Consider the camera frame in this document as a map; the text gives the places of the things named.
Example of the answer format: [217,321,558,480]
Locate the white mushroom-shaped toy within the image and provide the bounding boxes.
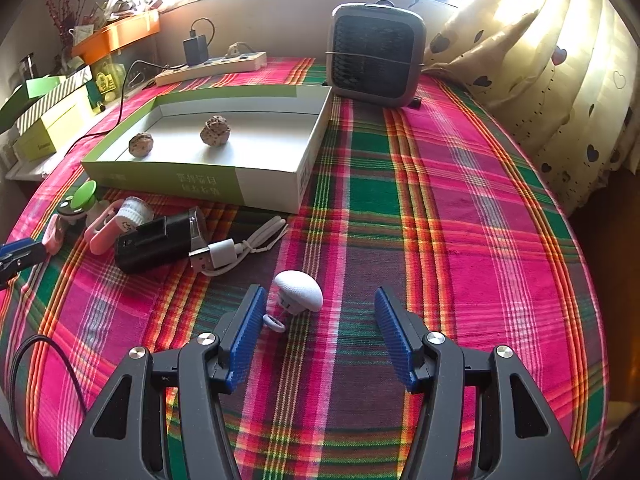
[264,270,323,333]

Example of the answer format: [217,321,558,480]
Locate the black charger adapter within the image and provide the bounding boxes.
[183,35,209,66]

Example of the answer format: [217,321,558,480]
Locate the black charger cable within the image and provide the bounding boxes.
[62,17,217,157]

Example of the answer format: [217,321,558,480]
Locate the white round ribbed cap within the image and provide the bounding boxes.
[119,196,154,233]

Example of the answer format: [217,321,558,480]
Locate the striped gift box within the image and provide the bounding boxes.
[16,65,94,133]

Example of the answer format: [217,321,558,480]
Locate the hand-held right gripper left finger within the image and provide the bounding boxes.
[59,284,267,480]

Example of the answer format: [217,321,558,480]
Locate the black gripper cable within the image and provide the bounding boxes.
[9,334,90,443]

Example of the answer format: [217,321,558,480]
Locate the beige power strip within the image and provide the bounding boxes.
[155,51,268,87]

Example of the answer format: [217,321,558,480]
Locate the green dome toy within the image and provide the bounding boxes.
[69,181,99,215]

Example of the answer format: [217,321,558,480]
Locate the black rectangular device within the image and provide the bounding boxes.
[114,207,203,274]

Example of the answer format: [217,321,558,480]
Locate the green and yellow packet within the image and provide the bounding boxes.
[94,62,126,107]

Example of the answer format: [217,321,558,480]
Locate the grey portable heater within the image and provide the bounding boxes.
[325,2,427,109]

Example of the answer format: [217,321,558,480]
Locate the yellow-green box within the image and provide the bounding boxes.
[12,91,98,162]

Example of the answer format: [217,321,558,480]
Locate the green and white cardboard box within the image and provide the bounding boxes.
[81,85,334,214]

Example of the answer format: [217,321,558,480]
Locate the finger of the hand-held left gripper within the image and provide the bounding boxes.
[0,242,36,288]

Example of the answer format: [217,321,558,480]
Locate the rough ridged walnut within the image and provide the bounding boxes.
[200,116,225,147]

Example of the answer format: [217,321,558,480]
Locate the plaid cloth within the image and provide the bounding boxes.
[0,55,608,480]

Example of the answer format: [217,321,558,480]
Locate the white usb cable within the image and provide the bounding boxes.
[189,215,290,277]

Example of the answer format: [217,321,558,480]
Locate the cream heart-print curtain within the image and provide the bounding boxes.
[425,0,640,218]

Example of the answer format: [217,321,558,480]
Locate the green box lid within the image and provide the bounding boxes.
[0,76,67,131]

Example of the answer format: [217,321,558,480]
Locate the orange box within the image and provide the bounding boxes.
[71,10,162,58]

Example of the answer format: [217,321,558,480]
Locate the red flower branches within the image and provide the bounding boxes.
[42,0,77,47]

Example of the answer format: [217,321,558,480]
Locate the black oval magnetic base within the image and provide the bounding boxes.
[55,199,82,222]

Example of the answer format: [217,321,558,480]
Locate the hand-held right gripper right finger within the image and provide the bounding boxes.
[374,286,584,480]

